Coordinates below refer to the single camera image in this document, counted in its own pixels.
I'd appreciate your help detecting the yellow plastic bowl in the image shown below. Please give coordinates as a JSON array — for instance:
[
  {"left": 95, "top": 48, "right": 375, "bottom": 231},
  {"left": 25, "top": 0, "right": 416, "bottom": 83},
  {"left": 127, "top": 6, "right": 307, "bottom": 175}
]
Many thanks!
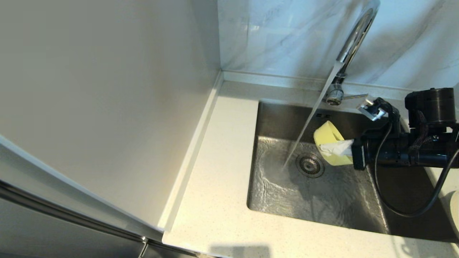
[{"left": 313, "top": 121, "right": 355, "bottom": 166}]

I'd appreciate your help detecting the stainless steel sink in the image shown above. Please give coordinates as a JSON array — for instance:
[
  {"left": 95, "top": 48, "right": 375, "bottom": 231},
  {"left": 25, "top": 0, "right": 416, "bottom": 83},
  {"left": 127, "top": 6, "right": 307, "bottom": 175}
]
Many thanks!
[{"left": 247, "top": 100, "right": 459, "bottom": 242}]

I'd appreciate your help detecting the round metal drain strainer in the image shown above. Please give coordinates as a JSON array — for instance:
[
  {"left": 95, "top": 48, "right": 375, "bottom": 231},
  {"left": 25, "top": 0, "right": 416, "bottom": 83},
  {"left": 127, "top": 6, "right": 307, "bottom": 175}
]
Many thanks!
[{"left": 295, "top": 153, "right": 325, "bottom": 178}]

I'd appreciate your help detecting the white plate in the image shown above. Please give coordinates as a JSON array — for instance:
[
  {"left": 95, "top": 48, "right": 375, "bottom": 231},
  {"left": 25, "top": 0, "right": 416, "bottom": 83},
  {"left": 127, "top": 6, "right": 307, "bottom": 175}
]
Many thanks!
[{"left": 450, "top": 190, "right": 459, "bottom": 237}]

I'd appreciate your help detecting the chrome gooseneck faucet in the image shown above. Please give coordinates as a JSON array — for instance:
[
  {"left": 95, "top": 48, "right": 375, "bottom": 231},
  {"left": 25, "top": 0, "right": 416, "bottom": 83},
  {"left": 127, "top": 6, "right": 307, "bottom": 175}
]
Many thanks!
[{"left": 322, "top": 0, "right": 381, "bottom": 106}]

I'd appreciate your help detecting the grey cabinet front under counter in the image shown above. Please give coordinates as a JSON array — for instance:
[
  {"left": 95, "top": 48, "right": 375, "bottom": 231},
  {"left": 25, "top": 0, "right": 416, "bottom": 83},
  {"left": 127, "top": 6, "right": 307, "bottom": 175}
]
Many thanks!
[{"left": 138, "top": 241, "right": 216, "bottom": 258}]

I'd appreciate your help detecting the white tall cabinet panel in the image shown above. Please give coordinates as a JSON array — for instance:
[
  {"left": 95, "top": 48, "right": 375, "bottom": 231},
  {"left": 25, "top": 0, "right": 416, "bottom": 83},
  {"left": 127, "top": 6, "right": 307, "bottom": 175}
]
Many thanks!
[{"left": 0, "top": 0, "right": 223, "bottom": 233}]

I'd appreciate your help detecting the grey steel appliance door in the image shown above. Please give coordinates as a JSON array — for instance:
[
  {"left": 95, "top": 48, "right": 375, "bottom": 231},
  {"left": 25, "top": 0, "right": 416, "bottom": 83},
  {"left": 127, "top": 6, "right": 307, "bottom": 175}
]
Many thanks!
[{"left": 0, "top": 195, "right": 147, "bottom": 258}]

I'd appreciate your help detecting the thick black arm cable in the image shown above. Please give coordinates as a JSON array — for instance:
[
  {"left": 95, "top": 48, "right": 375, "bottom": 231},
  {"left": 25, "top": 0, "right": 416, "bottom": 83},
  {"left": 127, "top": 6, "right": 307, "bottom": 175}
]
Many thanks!
[{"left": 374, "top": 122, "right": 459, "bottom": 218}]

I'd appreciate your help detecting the chrome door handle rail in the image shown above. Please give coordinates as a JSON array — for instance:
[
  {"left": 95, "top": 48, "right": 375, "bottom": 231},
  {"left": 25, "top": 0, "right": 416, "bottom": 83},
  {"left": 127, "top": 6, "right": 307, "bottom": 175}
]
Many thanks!
[{"left": 0, "top": 179, "right": 148, "bottom": 245}]

